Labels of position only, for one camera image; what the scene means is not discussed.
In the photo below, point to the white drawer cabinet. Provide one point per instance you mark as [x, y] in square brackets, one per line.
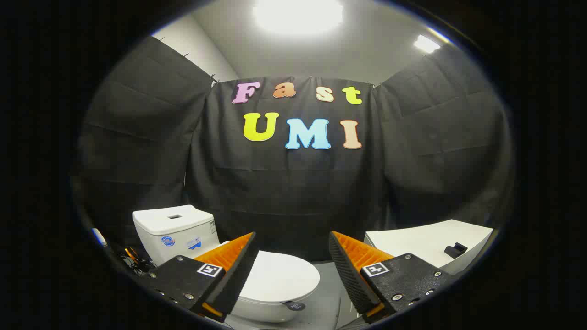
[422, 243]

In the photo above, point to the black backdrop cloth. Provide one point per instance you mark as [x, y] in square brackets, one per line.
[293, 197]

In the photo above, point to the white toilet tank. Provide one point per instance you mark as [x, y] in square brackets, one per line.
[174, 229]

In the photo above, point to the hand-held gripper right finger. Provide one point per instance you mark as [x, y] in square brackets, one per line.
[348, 275]

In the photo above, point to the small ceiling light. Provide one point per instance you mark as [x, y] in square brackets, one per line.
[426, 43]

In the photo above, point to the black holder block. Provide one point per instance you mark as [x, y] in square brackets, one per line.
[455, 250]

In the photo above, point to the white and blue object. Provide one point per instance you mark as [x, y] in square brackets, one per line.
[98, 237]

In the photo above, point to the black round lid tab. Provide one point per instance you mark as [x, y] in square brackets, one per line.
[294, 305]

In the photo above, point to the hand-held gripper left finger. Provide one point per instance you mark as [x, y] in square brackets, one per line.
[238, 279]

